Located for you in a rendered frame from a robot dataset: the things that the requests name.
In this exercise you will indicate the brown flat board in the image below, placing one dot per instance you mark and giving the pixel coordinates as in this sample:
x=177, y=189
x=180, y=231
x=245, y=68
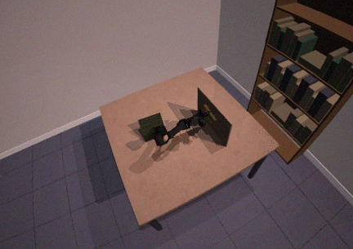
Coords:
x=223, y=125

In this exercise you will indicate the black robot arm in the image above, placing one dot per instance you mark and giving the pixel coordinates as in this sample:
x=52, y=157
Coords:
x=161, y=131

